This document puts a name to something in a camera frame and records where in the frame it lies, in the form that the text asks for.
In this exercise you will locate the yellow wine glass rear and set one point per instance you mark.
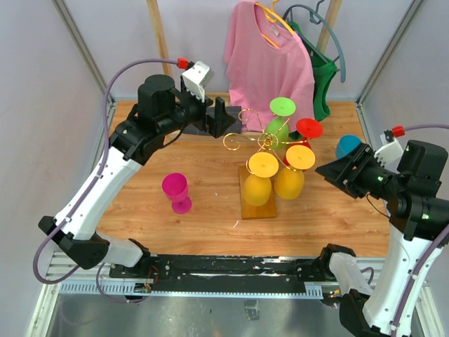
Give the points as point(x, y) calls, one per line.
point(290, 180)

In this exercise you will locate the yellow wine glass front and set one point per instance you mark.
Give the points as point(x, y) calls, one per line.
point(257, 186)

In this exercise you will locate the white slotted cable duct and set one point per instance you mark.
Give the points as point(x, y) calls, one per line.
point(137, 290)

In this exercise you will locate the gold wire glass rack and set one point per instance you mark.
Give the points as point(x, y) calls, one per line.
point(265, 142)

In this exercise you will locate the aluminium frame rail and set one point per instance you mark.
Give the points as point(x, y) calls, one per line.
point(73, 30)

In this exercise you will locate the yellow wine glass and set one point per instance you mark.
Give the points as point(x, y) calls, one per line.
point(290, 180)
point(257, 186)

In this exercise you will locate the folded dark grey cloth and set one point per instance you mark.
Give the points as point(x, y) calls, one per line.
point(236, 127)

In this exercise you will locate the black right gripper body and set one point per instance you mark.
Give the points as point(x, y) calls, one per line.
point(372, 177)

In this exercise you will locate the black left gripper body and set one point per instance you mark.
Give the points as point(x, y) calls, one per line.
point(196, 109)

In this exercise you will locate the wooden clothes rack frame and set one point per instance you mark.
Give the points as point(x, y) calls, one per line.
point(157, 25)

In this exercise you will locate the orange clothes hanger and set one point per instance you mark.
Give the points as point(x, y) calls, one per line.
point(275, 21)

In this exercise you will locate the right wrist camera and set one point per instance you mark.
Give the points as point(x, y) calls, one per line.
point(391, 148)

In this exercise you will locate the pink t-shirt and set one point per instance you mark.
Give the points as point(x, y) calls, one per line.
point(259, 73)

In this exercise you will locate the green tank top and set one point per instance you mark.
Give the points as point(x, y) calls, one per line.
point(324, 70)

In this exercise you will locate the wooden rack base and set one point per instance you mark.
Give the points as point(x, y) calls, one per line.
point(248, 211)

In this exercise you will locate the green wine glass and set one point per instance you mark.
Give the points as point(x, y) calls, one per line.
point(282, 108)

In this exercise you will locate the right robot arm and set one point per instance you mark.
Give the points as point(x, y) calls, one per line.
point(418, 233)

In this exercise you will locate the magenta wine glass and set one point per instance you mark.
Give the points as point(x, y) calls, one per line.
point(175, 187)

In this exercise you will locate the grey clothes hanger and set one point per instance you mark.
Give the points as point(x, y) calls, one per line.
point(326, 33)

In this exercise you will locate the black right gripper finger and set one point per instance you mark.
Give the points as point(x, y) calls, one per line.
point(338, 173)
point(361, 154)

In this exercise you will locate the blue wine glass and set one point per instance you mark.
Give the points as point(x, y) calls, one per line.
point(346, 144)

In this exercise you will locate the red wine glass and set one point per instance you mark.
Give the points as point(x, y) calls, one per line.
point(308, 133)

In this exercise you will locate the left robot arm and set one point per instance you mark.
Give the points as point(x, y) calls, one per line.
point(161, 109)

